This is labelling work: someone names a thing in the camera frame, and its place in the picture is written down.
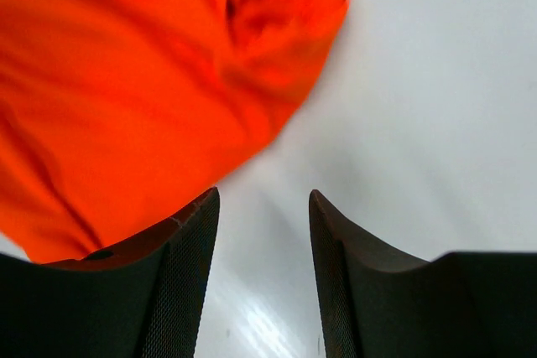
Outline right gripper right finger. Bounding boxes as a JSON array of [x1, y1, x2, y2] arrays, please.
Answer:
[[309, 190, 536, 357]]

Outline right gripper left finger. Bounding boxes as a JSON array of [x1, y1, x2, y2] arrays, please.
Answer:
[[1, 188, 220, 357]]

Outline orange mesh shorts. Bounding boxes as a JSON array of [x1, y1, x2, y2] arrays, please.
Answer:
[[1, 0, 349, 263]]

